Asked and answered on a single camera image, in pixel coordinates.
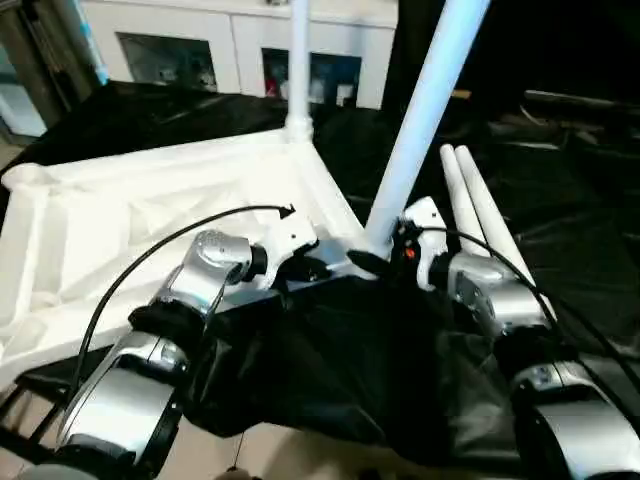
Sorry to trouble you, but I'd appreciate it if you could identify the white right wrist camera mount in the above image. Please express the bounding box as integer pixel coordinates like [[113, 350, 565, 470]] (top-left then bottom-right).
[[399, 196, 450, 292]]

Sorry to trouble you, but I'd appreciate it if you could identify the white plastic table leg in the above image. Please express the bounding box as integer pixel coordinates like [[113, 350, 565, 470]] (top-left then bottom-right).
[[453, 144, 557, 317], [439, 144, 490, 254], [363, 0, 494, 257], [286, 0, 315, 145]]

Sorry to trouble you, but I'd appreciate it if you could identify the white plastic table top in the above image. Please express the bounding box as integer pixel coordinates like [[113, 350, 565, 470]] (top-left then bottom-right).
[[0, 127, 382, 382]]

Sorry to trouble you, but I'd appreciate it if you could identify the black mat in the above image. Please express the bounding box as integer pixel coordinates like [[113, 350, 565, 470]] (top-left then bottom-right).
[[0, 79, 640, 480]]

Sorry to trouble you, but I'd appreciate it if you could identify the black metal table frame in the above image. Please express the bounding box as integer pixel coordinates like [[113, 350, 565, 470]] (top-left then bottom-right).
[[0, 369, 76, 464]]

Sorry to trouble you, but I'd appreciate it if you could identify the metal framed glass door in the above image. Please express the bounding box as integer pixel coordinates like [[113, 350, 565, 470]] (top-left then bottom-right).
[[0, 0, 109, 147]]

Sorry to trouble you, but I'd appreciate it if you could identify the dark cabinet with gold label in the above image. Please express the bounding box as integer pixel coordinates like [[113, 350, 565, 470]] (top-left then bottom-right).
[[383, 0, 526, 129]]

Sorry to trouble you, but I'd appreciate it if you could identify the white glass door cabinet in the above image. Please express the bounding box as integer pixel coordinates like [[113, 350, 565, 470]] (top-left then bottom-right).
[[79, 0, 399, 110]]

